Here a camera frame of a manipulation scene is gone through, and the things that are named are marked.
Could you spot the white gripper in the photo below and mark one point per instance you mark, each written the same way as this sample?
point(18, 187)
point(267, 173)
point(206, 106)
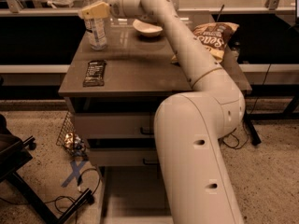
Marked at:
point(116, 2)

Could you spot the clear plastic water bottle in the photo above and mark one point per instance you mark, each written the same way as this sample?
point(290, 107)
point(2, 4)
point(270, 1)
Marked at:
point(95, 29)

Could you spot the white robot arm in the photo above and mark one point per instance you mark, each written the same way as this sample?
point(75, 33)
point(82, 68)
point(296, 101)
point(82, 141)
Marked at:
point(189, 125)

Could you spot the grey drawer cabinet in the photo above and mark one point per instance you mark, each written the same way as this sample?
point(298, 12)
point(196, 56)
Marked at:
point(135, 67)

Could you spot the grey top drawer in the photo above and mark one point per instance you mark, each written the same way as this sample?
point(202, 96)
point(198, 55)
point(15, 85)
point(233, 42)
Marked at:
point(123, 117)

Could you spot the grey drawer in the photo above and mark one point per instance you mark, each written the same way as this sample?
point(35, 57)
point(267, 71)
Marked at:
point(135, 195)
point(123, 117)
point(122, 152)

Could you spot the grey middle drawer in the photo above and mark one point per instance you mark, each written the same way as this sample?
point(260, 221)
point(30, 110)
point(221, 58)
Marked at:
point(122, 152)

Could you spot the grey bottom drawer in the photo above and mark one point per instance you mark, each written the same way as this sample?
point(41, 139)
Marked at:
point(135, 195)

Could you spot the white ceramic bowl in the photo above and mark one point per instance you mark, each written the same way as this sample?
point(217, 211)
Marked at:
point(147, 29)

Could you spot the black snack bar wrapper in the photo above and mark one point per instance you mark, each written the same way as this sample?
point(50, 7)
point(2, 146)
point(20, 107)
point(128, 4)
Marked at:
point(95, 73)

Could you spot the yellow brown chip bag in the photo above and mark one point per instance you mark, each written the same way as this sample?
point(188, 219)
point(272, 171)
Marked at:
point(205, 42)

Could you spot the shiny foil wrapper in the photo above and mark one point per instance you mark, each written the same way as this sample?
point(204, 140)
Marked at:
point(72, 142)

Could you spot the black table leg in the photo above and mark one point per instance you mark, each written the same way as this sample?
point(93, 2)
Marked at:
point(254, 135)

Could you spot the metal shelf rail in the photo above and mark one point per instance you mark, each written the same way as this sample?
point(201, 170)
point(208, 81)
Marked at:
point(218, 3)

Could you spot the wire mesh basket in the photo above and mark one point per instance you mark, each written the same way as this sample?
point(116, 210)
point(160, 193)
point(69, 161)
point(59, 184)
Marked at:
point(66, 128)

